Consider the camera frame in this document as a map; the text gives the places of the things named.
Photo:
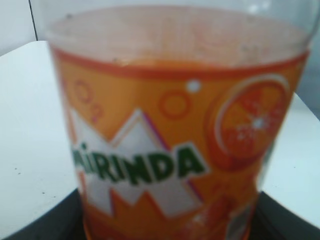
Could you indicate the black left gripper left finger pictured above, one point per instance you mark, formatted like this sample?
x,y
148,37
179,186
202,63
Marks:
x,y
45,217

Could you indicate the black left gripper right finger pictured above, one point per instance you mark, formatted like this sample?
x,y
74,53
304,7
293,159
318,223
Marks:
x,y
272,221

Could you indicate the orange soda plastic bottle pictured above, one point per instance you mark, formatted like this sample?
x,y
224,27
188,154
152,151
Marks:
x,y
173,108

